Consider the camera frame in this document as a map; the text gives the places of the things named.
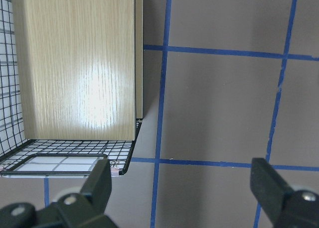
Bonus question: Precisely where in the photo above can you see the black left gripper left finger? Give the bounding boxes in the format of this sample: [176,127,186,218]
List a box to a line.
[0,159,112,228]

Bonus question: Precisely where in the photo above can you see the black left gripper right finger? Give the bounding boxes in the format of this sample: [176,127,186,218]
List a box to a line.
[250,158,319,228]

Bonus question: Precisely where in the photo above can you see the grid-pattern wire basket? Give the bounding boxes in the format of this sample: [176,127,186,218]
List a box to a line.
[0,0,143,178]

